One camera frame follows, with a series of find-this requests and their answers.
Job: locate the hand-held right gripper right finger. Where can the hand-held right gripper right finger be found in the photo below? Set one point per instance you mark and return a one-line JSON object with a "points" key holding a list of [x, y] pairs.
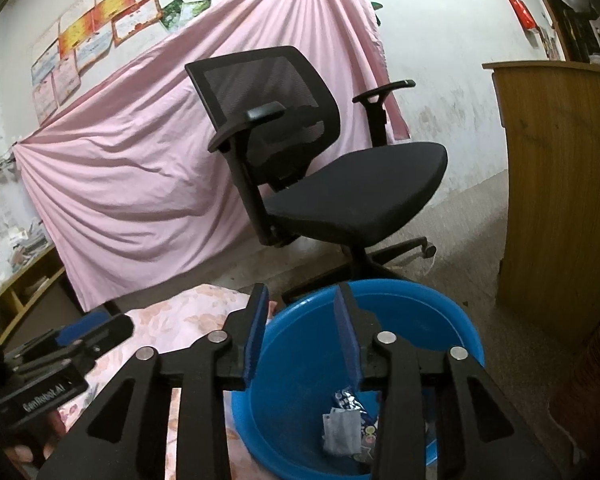
{"points": [[347, 345]]}

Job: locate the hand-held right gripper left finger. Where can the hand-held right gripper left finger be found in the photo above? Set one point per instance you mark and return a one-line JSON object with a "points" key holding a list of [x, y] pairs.
{"points": [[257, 340]]}

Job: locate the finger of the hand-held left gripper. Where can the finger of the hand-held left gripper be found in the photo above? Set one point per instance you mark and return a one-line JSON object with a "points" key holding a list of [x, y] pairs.
{"points": [[110, 332], [82, 322]]}

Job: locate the dark blue snack packet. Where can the dark blue snack packet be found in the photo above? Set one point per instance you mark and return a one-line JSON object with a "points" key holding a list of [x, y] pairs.
{"points": [[350, 400]]}

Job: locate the blue plastic basin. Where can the blue plastic basin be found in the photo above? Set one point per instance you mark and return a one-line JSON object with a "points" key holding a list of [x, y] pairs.
{"points": [[305, 385]]}

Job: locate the white paper wrapper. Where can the white paper wrapper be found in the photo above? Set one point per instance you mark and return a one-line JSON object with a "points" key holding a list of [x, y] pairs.
{"points": [[340, 430]]}

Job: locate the colourful small wrapper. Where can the colourful small wrapper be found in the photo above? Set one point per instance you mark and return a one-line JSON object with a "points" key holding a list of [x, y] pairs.
{"points": [[367, 440]]}

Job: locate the person's left hand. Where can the person's left hand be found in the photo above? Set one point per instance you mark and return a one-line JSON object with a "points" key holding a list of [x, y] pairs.
{"points": [[55, 422]]}

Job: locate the wooden shelf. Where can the wooden shelf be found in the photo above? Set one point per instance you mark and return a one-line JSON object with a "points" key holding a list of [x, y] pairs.
{"points": [[30, 280]]}

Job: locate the pink floral blanket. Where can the pink floral blanket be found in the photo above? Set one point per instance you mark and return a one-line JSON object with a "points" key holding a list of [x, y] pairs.
{"points": [[180, 315]]}

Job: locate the stack of papers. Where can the stack of papers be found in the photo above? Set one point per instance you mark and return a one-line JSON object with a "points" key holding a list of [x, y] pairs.
{"points": [[27, 242]]}

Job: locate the pink hanging bed sheet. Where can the pink hanging bed sheet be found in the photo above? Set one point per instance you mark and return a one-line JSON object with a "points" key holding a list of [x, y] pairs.
{"points": [[130, 185]]}

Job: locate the black mesh office chair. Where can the black mesh office chair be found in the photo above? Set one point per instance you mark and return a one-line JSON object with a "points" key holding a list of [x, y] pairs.
{"points": [[360, 190]]}

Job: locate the brown patterned cloth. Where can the brown patterned cloth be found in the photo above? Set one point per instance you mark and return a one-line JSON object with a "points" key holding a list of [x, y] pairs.
{"points": [[595, 385]]}

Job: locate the wooden cabinet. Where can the wooden cabinet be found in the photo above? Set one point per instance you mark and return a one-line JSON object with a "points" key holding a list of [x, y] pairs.
{"points": [[555, 185]]}

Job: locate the red hanging ornament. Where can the red hanging ornament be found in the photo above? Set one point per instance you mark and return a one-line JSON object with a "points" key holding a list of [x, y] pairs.
{"points": [[522, 12]]}

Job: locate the row of wall certificates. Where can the row of wall certificates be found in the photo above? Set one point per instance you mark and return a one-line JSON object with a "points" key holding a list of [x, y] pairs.
{"points": [[130, 17]]}

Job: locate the green wall photo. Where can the green wall photo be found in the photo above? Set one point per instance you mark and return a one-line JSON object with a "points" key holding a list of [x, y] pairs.
{"points": [[195, 11], [171, 14]]}

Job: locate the wooden door frame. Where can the wooden door frame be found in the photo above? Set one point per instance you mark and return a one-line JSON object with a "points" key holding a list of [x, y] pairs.
{"points": [[575, 35]]}

